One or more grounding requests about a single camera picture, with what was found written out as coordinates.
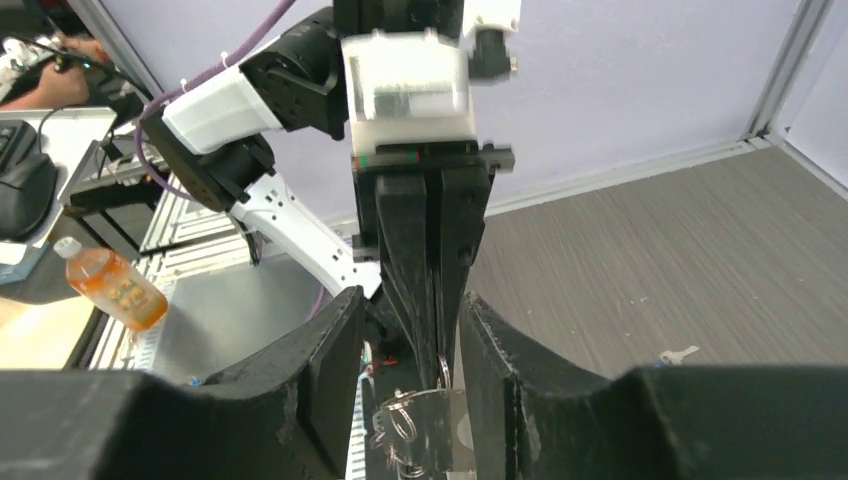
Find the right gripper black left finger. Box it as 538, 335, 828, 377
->
1, 287, 366, 479

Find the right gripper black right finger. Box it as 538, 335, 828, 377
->
459, 293, 847, 479

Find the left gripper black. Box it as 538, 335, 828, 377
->
351, 142, 516, 388

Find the metal keyring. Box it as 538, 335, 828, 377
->
437, 354, 452, 389

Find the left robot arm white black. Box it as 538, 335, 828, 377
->
140, 1, 521, 389

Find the blue capped key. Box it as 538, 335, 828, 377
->
656, 345, 700, 367

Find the orange drink bottle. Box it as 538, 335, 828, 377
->
53, 236, 168, 331

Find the black computer mouse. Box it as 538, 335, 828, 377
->
1, 153, 59, 243

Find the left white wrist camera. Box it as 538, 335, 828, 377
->
341, 30, 477, 155

